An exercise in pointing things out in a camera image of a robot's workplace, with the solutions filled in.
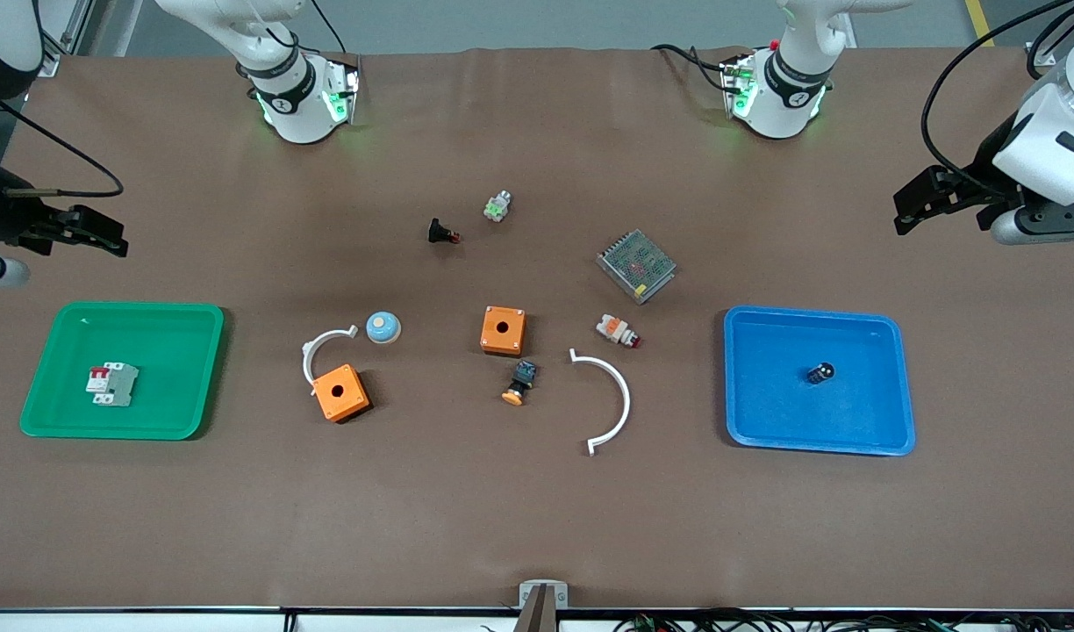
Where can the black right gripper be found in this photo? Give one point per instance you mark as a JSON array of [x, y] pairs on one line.
[[2, 219]]

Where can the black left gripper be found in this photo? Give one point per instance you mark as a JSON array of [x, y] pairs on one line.
[[986, 172]]

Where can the white red circuit breaker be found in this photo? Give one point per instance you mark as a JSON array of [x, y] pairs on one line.
[[116, 384]]

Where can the black cylindrical capacitor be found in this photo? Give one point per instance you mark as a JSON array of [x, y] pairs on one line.
[[821, 373]]

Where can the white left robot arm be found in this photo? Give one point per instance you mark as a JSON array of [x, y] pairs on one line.
[[1050, 149]]

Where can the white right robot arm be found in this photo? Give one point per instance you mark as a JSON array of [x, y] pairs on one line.
[[296, 105]]

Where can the green plastic tray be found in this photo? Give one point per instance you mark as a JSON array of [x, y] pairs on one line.
[[168, 370]]

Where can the blue plastic tray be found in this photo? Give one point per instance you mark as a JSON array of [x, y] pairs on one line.
[[765, 382]]

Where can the small white curved plastic piece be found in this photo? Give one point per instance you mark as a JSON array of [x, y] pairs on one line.
[[311, 351]]

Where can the metal mesh power supply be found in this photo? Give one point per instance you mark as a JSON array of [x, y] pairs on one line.
[[636, 266]]

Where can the orange button box with hole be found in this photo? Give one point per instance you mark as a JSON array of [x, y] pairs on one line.
[[504, 331], [341, 392]]

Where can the blue dome buzzer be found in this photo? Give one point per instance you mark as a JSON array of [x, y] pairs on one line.
[[383, 328]]

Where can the black red indicator lamp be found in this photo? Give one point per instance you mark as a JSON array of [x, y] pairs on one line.
[[439, 232]]

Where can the large white curved plastic piece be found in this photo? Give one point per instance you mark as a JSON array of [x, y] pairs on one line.
[[623, 395]]

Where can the white green indicator lamp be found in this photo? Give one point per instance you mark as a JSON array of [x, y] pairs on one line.
[[497, 207]]

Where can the black orange-capped push button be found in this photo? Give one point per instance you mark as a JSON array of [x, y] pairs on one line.
[[520, 382]]

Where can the aluminium frame profile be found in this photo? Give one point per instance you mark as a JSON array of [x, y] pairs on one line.
[[63, 35]]

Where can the red white push-button switch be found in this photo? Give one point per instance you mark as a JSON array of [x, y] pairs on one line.
[[616, 330]]

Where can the grey metal camera bracket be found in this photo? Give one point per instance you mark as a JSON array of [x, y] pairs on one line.
[[543, 601]]

